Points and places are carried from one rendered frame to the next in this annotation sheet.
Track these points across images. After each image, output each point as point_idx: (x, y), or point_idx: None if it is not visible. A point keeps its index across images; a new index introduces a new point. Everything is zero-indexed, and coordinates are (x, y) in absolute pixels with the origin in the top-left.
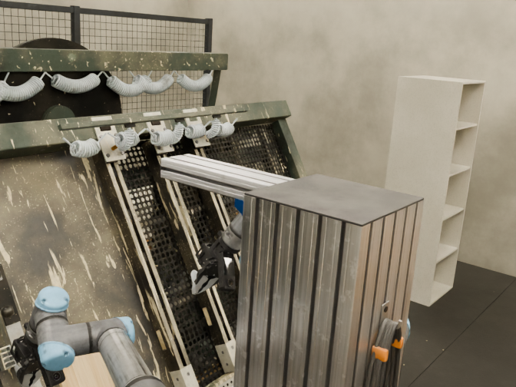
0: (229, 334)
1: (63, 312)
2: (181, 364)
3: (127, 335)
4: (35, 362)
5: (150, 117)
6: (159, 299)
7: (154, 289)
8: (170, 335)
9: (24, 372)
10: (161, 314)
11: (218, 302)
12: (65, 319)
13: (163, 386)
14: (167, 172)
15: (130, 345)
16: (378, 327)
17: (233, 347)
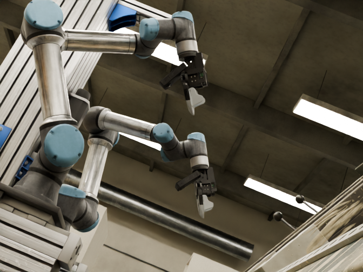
0: (281, 245)
1: (187, 140)
2: (244, 270)
3: (151, 124)
4: (194, 185)
5: None
6: (317, 212)
7: (328, 203)
8: (278, 243)
9: (196, 196)
10: (301, 225)
11: (329, 206)
12: (182, 141)
13: (100, 107)
14: None
15: (138, 119)
16: None
17: (260, 261)
